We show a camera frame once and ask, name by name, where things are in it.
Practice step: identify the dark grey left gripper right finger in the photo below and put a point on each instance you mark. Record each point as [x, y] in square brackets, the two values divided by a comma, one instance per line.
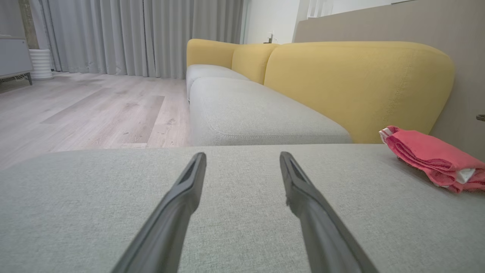
[322, 231]

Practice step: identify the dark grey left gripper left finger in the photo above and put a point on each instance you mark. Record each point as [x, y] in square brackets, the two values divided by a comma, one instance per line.
[166, 223]

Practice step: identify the red jersey with BULLS print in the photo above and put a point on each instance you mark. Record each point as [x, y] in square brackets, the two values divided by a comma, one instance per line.
[428, 155]

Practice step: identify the yellow and grey sofa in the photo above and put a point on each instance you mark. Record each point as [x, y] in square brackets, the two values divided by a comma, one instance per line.
[242, 227]

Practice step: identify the grey sofa seat cushion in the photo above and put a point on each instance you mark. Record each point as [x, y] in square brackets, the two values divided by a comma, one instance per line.
[206, 72]
[250, 113]

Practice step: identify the wide yellow sofa back cushion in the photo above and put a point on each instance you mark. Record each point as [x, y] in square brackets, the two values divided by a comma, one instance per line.
[352, 83]

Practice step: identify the narrow yellow sofa back cushion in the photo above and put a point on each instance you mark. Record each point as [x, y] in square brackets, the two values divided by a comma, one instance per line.
[252, 60]

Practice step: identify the grey pleated curtain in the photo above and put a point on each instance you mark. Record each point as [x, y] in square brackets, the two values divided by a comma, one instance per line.
[132, 34]

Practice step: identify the white ribbed floor vase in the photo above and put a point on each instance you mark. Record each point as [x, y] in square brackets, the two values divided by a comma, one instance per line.
[41, 64]

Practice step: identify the white railing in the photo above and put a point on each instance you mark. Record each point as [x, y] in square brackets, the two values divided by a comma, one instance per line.
[320, 7]

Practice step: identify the pale green low cabinet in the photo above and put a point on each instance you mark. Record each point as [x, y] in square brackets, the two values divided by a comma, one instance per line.
[13, 57]

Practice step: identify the small dark wall fixture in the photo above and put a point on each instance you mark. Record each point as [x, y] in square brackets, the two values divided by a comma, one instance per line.
[270, 38]

